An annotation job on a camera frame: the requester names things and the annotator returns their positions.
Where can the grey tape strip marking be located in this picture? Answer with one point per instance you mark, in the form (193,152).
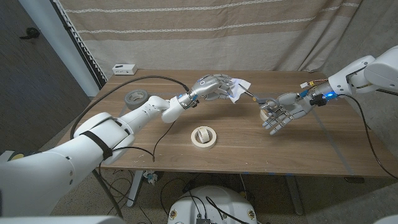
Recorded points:
(334,143)

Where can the white floor platform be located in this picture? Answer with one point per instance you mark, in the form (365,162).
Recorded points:
(4,155)

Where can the white power strip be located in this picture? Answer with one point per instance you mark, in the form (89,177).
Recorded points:
(124,69)

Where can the small beige masking tape roll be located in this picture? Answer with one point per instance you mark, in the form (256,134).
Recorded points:
(206,136)

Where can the beige striped curtain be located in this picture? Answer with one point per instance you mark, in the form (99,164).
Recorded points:
(202,31)

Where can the white door frame post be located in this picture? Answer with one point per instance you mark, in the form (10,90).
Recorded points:
(60,40)

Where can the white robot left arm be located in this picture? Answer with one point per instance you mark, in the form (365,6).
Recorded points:
(77,149)

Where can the yellow black foot pedal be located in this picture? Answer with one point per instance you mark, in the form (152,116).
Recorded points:
(18,155)

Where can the grey table leg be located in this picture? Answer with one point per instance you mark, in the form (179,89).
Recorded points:
(293,196)

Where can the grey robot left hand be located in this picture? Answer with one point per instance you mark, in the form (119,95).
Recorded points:
(208,85)

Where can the white tissue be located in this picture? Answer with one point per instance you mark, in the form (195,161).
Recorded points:
(241,87)

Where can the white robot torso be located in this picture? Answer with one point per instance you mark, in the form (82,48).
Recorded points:
(230,202)

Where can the grey duct tape roll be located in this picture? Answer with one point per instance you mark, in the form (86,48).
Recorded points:
(134,99)

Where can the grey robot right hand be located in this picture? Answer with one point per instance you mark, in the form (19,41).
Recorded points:
(295,107)

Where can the medium beige masking tape roll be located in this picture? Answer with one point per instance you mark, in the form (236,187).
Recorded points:
(263,115)

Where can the large beige masking tape roll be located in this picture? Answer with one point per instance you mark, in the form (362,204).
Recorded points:
(203,145)

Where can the crumpled blue white wad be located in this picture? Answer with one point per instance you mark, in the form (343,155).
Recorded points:
(150,177)

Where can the black white zigzag rail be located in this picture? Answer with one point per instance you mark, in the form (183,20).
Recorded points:
(81,46)

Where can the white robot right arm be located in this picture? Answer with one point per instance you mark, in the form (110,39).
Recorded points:
(370,74)

